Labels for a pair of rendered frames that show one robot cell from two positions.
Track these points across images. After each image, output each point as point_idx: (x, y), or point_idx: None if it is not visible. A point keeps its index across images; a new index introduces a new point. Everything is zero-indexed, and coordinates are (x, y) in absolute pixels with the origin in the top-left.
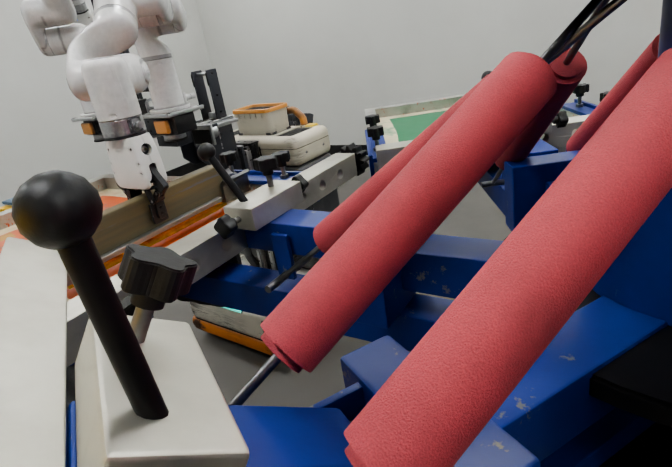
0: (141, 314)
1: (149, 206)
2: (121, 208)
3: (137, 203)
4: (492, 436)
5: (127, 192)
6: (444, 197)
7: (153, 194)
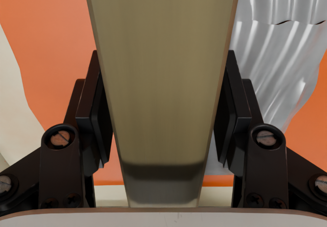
0: None
1: (82, 111)
2: (89, 2)
3: (108, 107)
4: None
5: (274, 180)
6: None
7: (37, 181)
